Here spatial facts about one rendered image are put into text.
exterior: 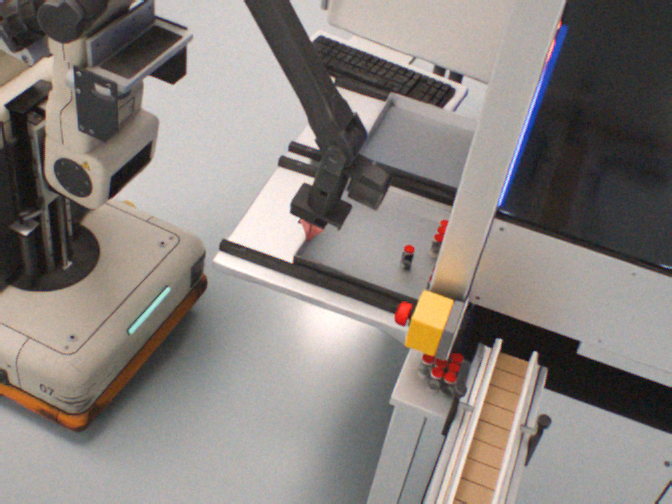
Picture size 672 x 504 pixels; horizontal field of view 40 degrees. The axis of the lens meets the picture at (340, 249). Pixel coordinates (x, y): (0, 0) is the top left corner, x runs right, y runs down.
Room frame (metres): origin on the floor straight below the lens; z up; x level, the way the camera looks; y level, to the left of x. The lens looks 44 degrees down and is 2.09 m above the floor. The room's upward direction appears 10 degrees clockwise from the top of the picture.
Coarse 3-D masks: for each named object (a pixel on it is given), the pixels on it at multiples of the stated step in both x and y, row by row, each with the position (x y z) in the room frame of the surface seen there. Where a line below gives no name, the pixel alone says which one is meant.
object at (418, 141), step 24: (384, 120) 1.71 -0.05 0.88; (408, 120) 1.73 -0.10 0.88; (432, 120) 1.75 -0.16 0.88; (456, 120) 1.74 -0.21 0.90; (384, 144) 1.62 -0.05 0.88; (408, 144) 1.64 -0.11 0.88; (432, 144) 1.66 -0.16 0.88; (456, 144) 1.67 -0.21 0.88; (384, 168) 1.51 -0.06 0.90; (408, 168) 1.56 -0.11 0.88; (432, 168) 1.57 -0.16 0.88; (456, 168) 1.59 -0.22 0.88; (456, 192) 1.48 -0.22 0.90
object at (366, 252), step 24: (360, 216) 1.37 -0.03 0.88; (384, 216) 1.39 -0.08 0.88; (408, 216) 1.40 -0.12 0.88; (432, 216) 1.40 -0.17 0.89; (312, 240) 1.28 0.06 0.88; (336, 240) 1.29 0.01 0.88; (360, 240) 1.30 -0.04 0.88; (384, 240) 1.32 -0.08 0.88; (408, 240) 1.33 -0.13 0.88; (432, 240) 1.34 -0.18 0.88; (312, 264) 1.19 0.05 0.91; (336, 264) 1.23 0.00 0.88; (360, 264) 1.24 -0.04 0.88; (384, 264) 1.25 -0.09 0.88; (432, 264) 1.27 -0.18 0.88; (384, 288) 1.16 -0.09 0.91; (408, 288) 1.20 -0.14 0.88
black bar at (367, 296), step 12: (228, 240) 1.22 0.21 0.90; (228, 252) 1.20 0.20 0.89; (240, 252) 1.20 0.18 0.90; (252, 252) 1.20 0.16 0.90; (264, 264) 1.19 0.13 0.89; (276, 264) 1.18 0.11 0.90; (288, 264) 1.19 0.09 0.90; (300, 276) 1.17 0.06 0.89; (312, 276) 1.17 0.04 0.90; (324, 276) 1.17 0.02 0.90; (336, 288) 1.15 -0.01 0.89; (348, 288) 1.15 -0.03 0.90; (360, 288) 1.16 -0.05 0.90; (360, 300) 1.14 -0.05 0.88; (372, 300) 1.14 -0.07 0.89; (384, 300) 1.14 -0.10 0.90; (396, 300) 1.15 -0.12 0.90
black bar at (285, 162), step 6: (282, 156) 1.49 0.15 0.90; (282, 162) 1.48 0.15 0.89; (288, 162) 1.48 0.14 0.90; (294, 162) 1.48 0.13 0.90; (300, 162) 1.49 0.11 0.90; (288, 168) 1.48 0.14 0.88; (294, 168) 1.48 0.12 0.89; (300, 168) 1.47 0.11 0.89; (306, 168) 1.47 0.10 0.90; (312, 168) 1.47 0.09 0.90; (318, 168) 1.48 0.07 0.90; (306, 174) 1.47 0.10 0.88; (312, 174) 1.47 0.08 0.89
